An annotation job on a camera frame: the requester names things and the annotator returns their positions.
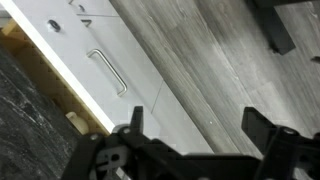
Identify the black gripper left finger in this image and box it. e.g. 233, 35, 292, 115
61, 106, 174, 180

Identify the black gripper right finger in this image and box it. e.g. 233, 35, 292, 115
241, 107, 320, 180

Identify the white mug from drawer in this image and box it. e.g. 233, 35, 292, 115
66, 112, 89, 134

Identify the white wooden drawer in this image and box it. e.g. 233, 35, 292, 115
0, 0, 212, 154

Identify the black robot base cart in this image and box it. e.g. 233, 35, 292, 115
246, 0, 318, 55

